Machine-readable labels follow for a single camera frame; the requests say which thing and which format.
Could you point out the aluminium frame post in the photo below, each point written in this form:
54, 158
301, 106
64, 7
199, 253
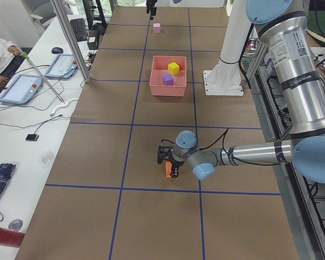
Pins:
70, 37

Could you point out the yellow foam block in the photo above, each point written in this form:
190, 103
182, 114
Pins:
173, 68

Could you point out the red cylinder bottle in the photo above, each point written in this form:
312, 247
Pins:
11, 238

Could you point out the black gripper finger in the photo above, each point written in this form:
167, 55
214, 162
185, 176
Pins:
152, 13
174, 172

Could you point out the black computer mouse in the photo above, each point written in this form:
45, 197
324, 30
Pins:
57, 50

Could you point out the pink plastic bin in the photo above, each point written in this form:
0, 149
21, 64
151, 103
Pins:
159, 69

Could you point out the round metal lid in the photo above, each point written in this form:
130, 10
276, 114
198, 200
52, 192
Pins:
15, 225

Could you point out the small black phone device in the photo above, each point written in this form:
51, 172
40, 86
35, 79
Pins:
32, 137

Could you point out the person in white shirt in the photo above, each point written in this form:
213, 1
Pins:
10, 60

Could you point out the orange foam block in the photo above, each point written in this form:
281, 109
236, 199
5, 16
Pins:
168, 169

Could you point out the black keyboard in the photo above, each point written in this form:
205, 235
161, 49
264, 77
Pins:
79, 29

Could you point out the aluminium side frame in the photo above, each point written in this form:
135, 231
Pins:
291, 111

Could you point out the teach pendant tablet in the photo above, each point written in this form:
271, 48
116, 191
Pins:
22, 90
62, 67

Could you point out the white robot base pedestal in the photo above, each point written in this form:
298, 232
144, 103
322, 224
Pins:
225, 78

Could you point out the purple foam block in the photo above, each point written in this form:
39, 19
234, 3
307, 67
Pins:
168, 80

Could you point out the green tipped metal stick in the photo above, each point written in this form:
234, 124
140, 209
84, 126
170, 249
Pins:
25, 55

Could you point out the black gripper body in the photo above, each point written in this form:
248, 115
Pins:
175, 165
151, 5

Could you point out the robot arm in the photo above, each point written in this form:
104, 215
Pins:
281, 25

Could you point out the far teach pendant tablet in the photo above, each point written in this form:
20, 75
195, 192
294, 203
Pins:
62, 67

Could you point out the near teach pendant tablet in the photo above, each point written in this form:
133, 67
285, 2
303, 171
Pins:
22, 90

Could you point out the black box with label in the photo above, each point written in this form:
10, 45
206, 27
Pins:
93, 40

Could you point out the pink foam block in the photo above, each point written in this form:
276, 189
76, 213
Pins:
157, 28

